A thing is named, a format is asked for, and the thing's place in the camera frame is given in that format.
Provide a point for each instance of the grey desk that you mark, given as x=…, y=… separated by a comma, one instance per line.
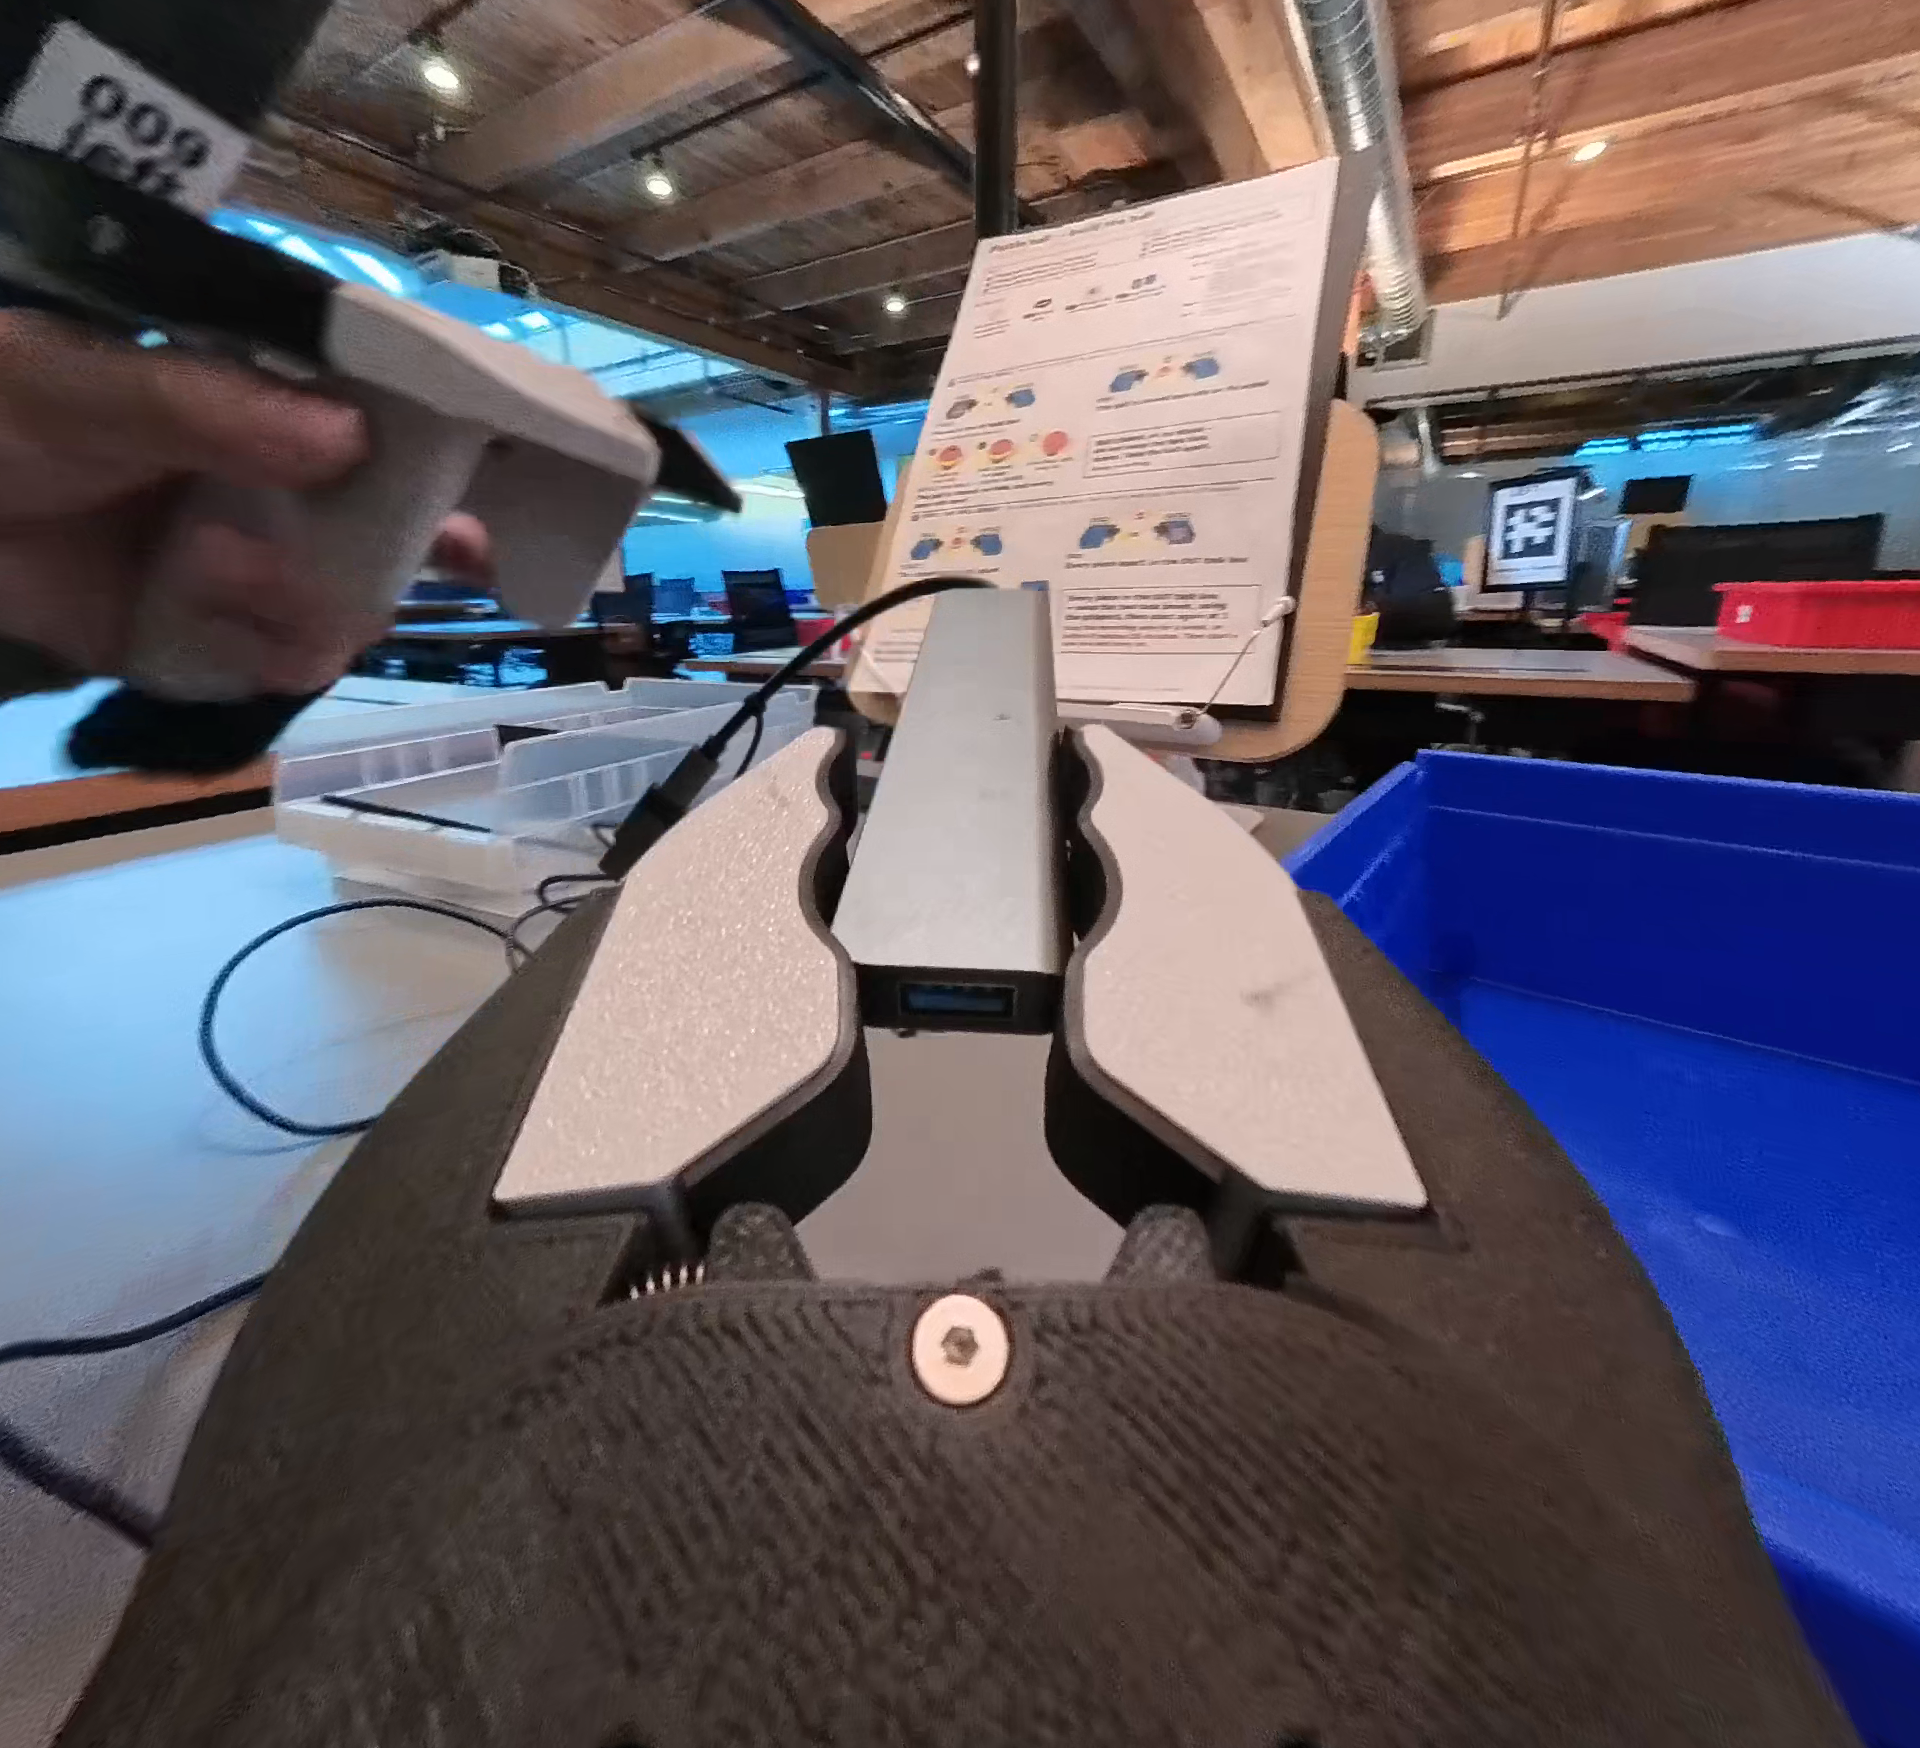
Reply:
x=120, y=1179

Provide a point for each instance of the black office chair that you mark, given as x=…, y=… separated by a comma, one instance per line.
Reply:
x=754, y=606

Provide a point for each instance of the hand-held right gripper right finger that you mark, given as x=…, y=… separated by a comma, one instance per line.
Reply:
x=1228, y=1029

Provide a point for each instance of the person's left hand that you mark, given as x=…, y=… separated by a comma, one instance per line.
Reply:
x=135, y=471

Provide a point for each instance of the black steel column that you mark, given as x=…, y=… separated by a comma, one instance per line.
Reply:
x=1000, y=10

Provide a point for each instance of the printed instruction sheet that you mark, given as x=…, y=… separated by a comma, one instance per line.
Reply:
x=1123, y=430

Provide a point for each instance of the yellow plastic bin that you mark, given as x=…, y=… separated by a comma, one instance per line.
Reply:
x=1363, y=639

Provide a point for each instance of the black white marker sign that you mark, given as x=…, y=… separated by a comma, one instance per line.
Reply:
x=1531, y=535

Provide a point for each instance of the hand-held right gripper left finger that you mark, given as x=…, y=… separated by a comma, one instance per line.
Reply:
x=675, y=1029

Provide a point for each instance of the red plastic bin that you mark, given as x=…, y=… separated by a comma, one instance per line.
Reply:
x=1816, y=618

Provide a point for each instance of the grey slim USB hub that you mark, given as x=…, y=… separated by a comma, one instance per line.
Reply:
x=960, y=803

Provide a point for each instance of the wooden stand black panel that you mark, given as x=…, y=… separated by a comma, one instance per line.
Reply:
x=836, y=480

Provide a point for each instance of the black monitor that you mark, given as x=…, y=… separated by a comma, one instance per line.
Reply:
x=1757, y=571

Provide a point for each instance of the instruction sheet on wooden stand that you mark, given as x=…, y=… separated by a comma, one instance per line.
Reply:
x=1333, y=578

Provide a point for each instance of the clear plastic organizer box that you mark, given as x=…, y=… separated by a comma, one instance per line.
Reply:
x=448, y=772

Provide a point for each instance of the silver ventilation duct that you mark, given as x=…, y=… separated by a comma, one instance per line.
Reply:
x=1333, y=51

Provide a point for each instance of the blue plastic bin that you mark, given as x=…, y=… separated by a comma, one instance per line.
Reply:
x=1726, y=1029

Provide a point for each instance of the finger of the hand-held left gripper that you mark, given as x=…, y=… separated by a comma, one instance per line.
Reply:
x=495, y=399

